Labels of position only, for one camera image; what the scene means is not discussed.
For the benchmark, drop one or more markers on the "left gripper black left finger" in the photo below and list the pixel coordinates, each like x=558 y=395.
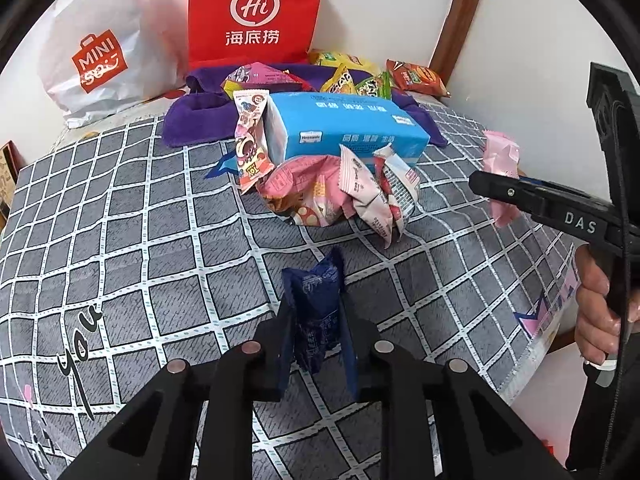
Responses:
x=194 y=421

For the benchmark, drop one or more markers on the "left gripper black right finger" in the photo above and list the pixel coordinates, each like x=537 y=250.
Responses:
x=439 y=421

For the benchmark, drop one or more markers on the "dark blue snack packet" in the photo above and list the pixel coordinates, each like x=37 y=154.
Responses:
x=315 y=297

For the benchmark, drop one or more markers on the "blue tissue pack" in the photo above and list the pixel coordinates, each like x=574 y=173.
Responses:
x=318 y=123

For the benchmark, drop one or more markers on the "person's right hand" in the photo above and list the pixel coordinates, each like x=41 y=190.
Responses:
x=597 y=326

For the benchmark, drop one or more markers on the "light pink small packet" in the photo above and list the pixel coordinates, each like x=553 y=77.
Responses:
x=501 y=156

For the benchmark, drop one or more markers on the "grey checked bed sheet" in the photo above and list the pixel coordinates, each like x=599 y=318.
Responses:
x=121 y=254

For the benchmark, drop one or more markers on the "white red torn wrapper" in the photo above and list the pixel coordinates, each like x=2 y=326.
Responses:
x=383 y=198

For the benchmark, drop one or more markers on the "orange chips bag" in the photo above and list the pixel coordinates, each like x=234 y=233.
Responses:
x=416 y=78

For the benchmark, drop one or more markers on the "large pink snack bag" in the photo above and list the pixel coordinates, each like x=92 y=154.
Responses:
x=305 y=189

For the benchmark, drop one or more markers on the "pink Lotso snack packet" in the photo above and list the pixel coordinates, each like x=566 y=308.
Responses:
x=251 y=148

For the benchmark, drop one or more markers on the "green snack packet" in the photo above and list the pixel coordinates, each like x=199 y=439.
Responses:
x=378 y=86

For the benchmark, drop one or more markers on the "yellow snack packet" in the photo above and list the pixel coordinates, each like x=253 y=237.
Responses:
x=340 y=82

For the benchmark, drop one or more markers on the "patterned gift box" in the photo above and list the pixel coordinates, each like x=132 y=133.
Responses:
x=11 y=163

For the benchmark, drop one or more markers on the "yellow chips bag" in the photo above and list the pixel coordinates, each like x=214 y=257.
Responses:
x=336 y=59

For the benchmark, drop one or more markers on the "pink purple snack packet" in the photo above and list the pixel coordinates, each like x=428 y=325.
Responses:
x=259 y=76

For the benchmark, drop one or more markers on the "white Miniso plastic bag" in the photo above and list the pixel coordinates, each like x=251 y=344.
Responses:
x=103 y=56

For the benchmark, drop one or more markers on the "red Haidilao paper bag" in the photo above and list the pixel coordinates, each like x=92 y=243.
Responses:
x=236 y=32

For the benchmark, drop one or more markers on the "brown wooden door frame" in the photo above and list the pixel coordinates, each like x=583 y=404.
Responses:
x=452 y=37

